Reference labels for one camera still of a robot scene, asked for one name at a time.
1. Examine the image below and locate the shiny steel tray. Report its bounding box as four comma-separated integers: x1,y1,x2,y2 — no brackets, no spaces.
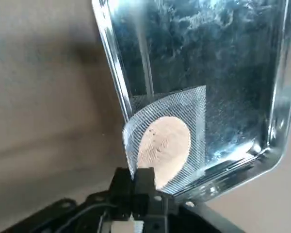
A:
91,0,291,204

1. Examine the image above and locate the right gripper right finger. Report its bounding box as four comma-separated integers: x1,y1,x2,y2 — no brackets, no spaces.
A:
134,166,245,233

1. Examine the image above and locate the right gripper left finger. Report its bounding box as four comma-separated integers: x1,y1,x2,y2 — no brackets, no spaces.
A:
0,166,136,233

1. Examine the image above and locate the wire gauze with ceramic centre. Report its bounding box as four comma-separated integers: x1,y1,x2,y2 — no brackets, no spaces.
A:
122,84,207,197

